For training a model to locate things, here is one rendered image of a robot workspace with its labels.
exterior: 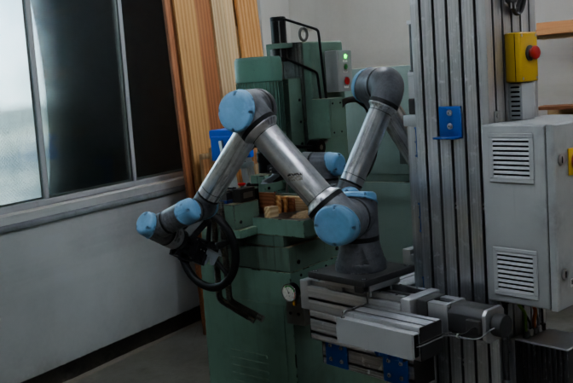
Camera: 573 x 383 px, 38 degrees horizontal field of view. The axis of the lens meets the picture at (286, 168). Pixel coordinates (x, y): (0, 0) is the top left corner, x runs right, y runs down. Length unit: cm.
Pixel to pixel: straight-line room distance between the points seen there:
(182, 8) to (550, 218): 295
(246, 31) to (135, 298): 175
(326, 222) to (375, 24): 335
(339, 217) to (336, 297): 32
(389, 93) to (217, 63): 237
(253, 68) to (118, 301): 183
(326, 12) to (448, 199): 343
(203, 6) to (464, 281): 289
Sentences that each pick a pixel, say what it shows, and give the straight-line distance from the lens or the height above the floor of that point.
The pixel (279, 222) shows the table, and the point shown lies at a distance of 289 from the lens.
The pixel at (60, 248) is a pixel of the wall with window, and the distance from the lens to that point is 411.
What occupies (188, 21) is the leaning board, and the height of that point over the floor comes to 173.
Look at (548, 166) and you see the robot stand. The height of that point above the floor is 113.
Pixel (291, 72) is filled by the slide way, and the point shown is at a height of 141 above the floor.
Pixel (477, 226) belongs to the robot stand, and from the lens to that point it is 232.
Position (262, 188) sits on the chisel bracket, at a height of 99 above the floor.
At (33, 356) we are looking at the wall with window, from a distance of 407.
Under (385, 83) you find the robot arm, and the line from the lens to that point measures 262.
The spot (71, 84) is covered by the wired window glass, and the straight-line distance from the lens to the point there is 425.
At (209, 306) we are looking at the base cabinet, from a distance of 321.
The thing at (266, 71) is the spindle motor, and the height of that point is 142.
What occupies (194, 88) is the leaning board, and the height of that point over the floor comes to 137.
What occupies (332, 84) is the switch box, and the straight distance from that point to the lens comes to 321.
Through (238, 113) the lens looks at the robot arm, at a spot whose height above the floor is 130.
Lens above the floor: 138
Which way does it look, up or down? 6 degrees down
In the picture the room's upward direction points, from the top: 4 degrees counter-clockwise
